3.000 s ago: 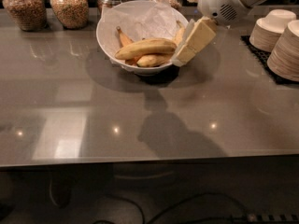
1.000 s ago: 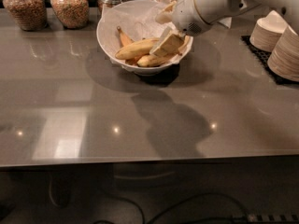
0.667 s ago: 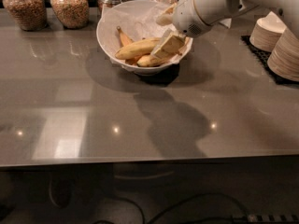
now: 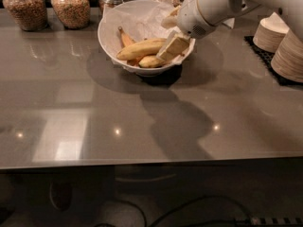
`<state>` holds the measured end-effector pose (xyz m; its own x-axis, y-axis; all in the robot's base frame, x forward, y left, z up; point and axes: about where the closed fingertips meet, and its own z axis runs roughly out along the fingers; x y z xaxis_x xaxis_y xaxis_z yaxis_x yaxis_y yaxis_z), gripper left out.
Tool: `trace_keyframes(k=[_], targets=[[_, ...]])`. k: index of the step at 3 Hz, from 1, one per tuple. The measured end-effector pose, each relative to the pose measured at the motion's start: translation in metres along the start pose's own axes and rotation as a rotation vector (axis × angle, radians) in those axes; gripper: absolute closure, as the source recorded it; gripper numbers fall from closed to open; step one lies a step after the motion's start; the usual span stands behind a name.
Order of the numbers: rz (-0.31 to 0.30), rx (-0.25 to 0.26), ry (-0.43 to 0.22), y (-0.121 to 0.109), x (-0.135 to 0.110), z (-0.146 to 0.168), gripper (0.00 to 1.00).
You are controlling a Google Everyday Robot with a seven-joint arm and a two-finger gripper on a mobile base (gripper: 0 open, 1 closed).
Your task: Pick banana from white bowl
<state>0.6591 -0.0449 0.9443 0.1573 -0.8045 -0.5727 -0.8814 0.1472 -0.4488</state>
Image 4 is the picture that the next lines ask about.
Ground yellow banana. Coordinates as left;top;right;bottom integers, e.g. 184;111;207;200
116;38;166;61
138;55;166;68

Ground white ceramic bowl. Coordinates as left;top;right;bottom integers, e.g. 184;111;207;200
97;0;197;78

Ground black rubber mat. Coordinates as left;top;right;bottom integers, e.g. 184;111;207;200
243;36;303;86

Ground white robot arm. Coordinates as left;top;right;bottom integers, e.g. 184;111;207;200
157;0;303;61

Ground rear stack paper bowls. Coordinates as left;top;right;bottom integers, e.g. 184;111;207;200
253;12;289;53

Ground right yellow banana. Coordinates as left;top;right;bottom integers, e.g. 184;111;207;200
138;55;166;68

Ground black power strip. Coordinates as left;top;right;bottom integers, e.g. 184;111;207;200
234;217;303;227

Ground back small banana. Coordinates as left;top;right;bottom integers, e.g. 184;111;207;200
118;26;141;67

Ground front yellow banana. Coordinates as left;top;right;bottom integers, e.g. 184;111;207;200
116;38;166;61

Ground stack paper bowls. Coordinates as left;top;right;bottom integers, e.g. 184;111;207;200
271;30;303;83
253;12;289;53

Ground black floor cable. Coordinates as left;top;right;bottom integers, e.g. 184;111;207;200
93;195;254;227

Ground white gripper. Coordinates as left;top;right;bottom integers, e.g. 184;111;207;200
156;0;242;61

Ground white sign stand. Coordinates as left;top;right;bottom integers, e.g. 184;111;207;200
223;18;235;29

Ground front stack paper bowls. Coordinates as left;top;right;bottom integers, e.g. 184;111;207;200
271;30;303;83

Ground leftmost glass cereal jar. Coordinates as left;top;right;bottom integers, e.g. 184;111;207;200
3;0;47;31

